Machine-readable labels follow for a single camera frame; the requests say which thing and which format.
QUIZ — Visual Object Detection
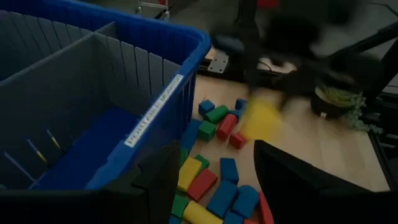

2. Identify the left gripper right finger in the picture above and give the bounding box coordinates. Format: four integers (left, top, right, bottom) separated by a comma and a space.
254, 139, 398, 224

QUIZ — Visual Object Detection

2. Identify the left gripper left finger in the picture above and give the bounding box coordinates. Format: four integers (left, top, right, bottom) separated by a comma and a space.
0, 140, 182, 224

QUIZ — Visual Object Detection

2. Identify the grey divider with short slots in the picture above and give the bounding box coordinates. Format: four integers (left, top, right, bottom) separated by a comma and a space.
0, 33, 150, 190

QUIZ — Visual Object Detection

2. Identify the large blue plastic bin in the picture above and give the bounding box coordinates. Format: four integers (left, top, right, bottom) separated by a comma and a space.
0, 0, 212, 191

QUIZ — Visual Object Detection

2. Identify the grey divider with long slots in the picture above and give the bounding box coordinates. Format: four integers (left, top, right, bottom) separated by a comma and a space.
0, 11, 182, 116

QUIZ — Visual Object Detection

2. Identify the potted succulent plant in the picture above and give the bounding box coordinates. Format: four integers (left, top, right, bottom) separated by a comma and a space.
310, 84, 384, 135

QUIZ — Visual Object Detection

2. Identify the long red block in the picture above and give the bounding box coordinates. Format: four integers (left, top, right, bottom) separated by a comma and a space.
258, 191, 274, 224

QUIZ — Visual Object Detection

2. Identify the red bin cart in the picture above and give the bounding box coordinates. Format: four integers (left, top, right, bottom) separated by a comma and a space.
136, 0, 171, 20
257, 0, 280, 9

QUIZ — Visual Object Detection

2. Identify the green cylinder block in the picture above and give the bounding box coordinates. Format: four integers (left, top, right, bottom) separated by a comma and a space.
204, 105, 229, 124

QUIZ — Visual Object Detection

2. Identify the green arch block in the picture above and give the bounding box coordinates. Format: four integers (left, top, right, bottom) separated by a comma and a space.
179, 147, 189, 169

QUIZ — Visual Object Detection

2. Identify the black aluminium rig frame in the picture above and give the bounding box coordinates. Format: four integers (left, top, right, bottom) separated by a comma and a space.
198, 20, 398, 190

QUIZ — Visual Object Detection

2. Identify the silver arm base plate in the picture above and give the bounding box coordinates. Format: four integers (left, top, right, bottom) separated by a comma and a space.
207, 51, 229, 74

